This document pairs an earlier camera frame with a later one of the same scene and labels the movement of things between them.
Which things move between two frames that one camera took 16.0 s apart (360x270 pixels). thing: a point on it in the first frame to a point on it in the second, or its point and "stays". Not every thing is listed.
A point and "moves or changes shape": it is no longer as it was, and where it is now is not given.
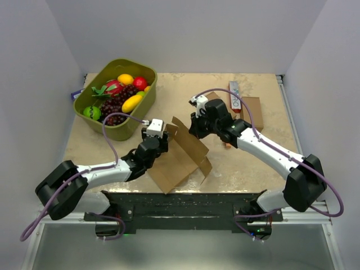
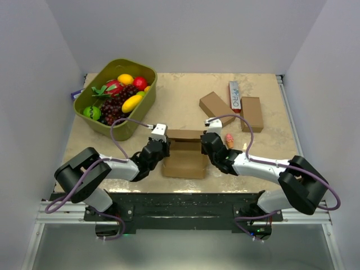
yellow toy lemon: (125, 79) stays
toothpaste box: (236, 106) stays
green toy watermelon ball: (92, 112) stays
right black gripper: (195, 129) to (203, 151)
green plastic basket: (84, 96) stays
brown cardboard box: (183, 157) moves or changes shape
